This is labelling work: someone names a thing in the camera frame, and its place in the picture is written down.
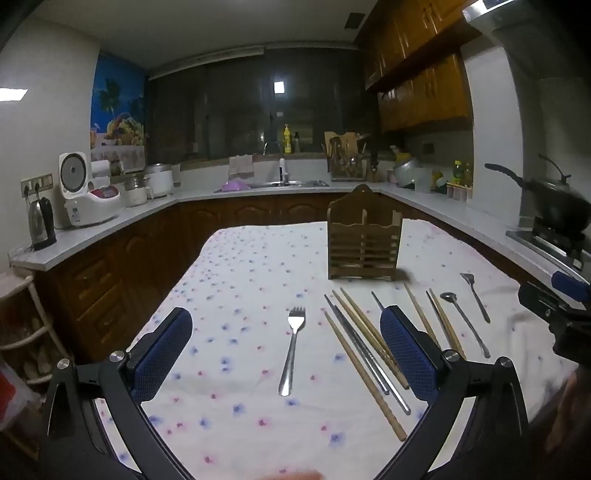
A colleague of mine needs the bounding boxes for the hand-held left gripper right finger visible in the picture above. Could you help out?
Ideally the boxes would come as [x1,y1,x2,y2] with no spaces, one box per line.
[369,305,531,480]

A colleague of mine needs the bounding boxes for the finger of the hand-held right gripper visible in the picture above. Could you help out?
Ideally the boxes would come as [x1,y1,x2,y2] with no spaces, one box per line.
[517,282,570,326]
[551,271,591,302]

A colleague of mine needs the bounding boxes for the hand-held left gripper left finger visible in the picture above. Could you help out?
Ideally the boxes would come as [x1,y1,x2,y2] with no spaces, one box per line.
[39,306,195,480]

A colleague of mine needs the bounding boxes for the wooden chopstick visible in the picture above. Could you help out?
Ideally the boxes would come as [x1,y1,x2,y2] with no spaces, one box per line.
[323,310,408,442]
[340,287,398,365]
[403,282,440,348]
[332,289,411,390]
[429,288,467,361]

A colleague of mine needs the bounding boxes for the wooden utensil holder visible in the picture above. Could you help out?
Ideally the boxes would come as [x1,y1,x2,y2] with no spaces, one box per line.
[327,184,402,281]

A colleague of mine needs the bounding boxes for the person's right forearm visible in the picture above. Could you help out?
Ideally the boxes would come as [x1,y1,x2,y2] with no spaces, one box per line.
[546,368,591,459]

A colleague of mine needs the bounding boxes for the gas stove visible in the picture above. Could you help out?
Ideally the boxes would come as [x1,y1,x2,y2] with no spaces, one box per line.
[505,220,591,274]

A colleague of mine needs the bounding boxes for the metal round spoon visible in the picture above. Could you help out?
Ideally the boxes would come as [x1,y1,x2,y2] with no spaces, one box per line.
[440,292,491,359]

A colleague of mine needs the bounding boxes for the small metal spatula spoon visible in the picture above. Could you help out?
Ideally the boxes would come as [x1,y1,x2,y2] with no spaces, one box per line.
[460,272,491,323]

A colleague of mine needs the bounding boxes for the black wok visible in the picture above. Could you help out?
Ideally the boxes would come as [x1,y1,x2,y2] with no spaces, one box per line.
[484,154,591,232]

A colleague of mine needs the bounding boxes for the brown wooden base cabinets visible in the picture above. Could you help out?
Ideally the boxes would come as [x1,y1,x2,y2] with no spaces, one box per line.
[34,191,555,365]

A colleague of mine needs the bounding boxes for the floral white tablecloth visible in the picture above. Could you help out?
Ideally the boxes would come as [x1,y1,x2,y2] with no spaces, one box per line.
[92,220,578,480]

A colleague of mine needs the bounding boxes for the metal fork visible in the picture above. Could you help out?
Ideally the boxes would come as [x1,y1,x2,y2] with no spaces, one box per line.
[278,306,306,397]

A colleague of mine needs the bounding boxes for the wooden side shelf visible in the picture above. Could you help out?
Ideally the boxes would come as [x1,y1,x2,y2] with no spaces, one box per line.
[0,271,71,459]

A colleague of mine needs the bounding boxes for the white kitchen countertop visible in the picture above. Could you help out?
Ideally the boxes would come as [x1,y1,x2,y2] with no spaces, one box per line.
[9,179,591,280]

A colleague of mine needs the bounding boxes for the cooking oil bottles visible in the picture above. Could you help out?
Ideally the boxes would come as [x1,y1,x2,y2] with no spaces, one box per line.
[451,160,474,188]

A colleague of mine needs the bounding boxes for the small white cooking pot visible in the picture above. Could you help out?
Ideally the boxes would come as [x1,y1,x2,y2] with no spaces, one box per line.
[121,174,151,208]

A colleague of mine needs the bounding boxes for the white rice cooker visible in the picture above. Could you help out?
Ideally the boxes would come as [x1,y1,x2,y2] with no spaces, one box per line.
[58,151,123,228]

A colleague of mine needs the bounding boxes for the white round cooker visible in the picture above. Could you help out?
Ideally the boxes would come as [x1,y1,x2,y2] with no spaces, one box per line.
[145,162,175,199]

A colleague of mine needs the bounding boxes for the steel electric kettle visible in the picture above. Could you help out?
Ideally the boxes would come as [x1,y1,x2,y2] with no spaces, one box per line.
[28,197,57,251]

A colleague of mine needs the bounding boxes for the silver pot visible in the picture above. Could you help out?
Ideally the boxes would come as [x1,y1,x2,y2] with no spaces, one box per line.
[392,156,424,188]

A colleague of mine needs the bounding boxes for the hanging dish cloth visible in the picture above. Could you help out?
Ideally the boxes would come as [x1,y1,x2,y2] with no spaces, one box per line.
[228,155,256,178]

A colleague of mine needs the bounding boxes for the counter utensil rack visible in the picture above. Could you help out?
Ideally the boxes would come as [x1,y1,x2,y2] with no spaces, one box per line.
[324,131,371,182]

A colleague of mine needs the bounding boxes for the steel kitchen sink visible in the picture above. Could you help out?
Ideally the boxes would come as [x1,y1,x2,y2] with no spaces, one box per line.
[213,179,330,193]

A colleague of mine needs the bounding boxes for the dark kitchen window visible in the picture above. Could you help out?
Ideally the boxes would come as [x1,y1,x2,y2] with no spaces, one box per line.
[147,45,371,161]

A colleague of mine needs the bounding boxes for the range hood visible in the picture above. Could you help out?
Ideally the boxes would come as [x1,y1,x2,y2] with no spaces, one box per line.
[462,0,591,47]

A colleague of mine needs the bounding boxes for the wall power socket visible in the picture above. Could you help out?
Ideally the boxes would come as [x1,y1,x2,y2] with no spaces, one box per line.
[20,172,54,198]

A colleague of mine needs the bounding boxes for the beach fruit wall poster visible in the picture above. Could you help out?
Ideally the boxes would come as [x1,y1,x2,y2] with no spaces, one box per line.
[89,54,149,163]

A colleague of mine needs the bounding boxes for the wooden wall cabinets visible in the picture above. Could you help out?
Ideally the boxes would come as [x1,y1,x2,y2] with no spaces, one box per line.
[359,0,477,134]

